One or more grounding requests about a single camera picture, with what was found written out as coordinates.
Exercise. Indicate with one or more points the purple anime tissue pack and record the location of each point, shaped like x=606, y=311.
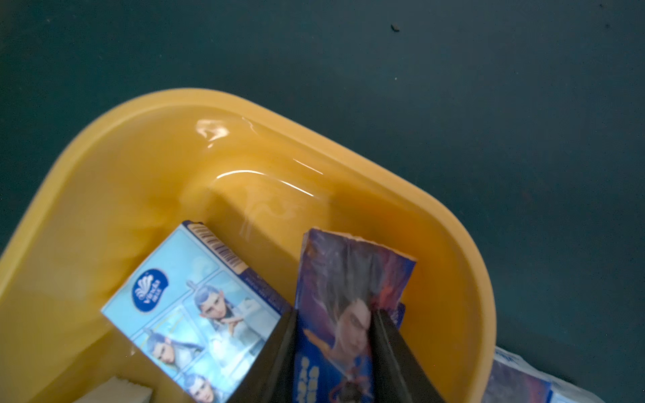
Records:
x=513, y=379

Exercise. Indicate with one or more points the light blue anime tissue pack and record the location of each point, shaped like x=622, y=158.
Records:
x=198, y=312

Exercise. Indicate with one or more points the green table mat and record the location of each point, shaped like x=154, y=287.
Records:
x=524, y=118

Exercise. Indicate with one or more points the barcode white tissue pack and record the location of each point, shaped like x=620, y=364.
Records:
x=117, y=390

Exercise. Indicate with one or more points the dark purple tissue pack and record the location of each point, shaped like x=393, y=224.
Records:
x=342, y=281

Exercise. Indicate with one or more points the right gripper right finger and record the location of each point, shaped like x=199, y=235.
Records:
x=398, y=377

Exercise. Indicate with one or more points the yellow plastic storage box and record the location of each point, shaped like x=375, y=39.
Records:
x=259, y=181

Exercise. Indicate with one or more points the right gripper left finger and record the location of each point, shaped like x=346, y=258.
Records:
x=271, y=376

